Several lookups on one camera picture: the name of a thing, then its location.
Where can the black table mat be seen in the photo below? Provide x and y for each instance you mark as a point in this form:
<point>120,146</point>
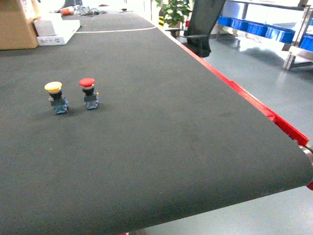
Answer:
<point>169,138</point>

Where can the red mushroom push button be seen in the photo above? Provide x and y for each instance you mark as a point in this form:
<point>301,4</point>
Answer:
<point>90,95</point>

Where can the yellow mushroom push button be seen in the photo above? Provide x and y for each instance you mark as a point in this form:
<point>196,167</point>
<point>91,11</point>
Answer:
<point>58,103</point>

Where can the green potted plant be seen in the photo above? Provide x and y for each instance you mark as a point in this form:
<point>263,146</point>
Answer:
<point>173,12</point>

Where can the black office chair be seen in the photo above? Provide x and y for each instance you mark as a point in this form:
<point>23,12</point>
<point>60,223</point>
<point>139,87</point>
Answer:
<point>205,15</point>

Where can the white flat box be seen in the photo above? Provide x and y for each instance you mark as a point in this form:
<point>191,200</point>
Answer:
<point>71,27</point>

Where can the red table edge strip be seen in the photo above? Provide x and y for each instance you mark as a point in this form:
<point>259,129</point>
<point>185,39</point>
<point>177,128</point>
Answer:
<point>286,127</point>

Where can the small white box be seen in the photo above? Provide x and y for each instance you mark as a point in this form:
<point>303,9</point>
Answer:
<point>48,24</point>

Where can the brown cardboard box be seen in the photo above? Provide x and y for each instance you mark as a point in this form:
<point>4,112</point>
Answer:
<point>17,29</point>

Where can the steel shelving rack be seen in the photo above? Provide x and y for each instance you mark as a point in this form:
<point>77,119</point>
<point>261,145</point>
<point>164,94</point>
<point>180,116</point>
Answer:
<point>289,40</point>

